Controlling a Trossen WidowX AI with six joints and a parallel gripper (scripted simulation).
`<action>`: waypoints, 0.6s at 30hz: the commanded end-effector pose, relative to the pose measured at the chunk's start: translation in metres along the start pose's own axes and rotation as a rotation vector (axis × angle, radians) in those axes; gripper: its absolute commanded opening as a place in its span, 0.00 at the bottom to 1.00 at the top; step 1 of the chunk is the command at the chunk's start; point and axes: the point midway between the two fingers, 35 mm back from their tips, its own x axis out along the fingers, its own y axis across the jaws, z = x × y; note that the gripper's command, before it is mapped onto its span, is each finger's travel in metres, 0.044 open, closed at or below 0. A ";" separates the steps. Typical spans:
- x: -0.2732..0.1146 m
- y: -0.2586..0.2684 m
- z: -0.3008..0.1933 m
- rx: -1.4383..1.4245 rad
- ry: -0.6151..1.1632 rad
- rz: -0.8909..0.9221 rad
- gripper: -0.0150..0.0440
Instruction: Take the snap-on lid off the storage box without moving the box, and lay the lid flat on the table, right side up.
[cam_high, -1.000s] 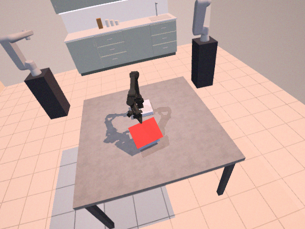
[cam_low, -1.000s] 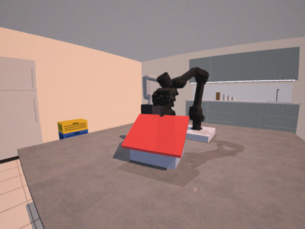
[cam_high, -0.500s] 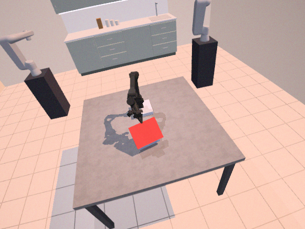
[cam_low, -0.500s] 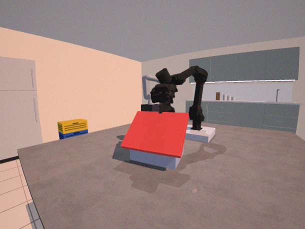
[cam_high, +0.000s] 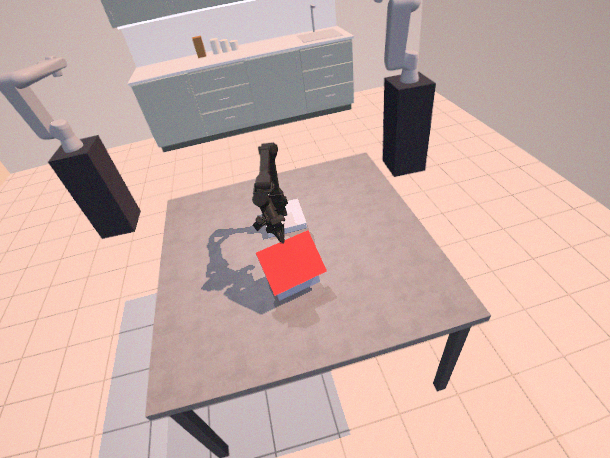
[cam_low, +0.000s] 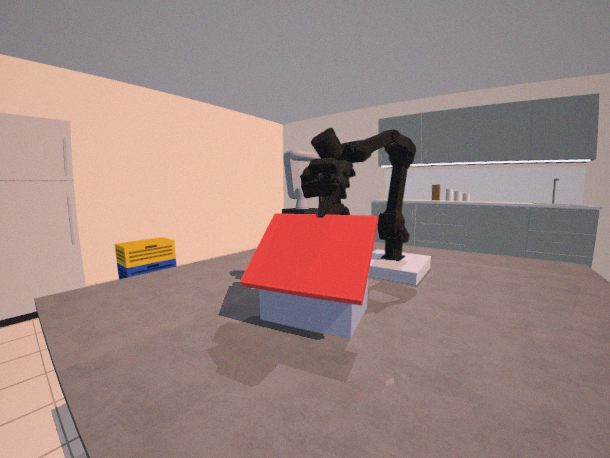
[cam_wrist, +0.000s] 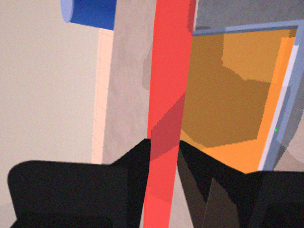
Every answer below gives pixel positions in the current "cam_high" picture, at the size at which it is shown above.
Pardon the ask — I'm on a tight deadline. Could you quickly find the red square panel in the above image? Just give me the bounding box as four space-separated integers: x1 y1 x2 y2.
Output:
256 230 327 296

